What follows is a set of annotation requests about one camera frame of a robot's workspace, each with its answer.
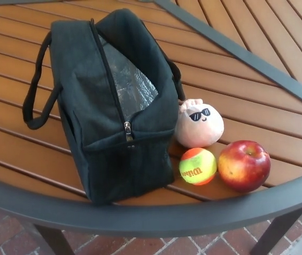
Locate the red apple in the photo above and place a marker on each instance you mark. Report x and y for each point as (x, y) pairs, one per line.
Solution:
(243, 167)

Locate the dark metal table leg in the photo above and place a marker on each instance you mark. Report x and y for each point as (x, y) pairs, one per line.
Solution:
(275, 236)
(52, 241)

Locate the black insulated lunch bag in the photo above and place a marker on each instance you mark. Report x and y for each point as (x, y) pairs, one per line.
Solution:
(87, 106)

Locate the yellow orange tennis ball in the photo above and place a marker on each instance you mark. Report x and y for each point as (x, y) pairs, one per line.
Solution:
(197, 167)

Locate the peach dumpling plush with sunglasses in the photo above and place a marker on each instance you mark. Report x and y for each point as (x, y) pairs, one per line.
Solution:
(201, 130)

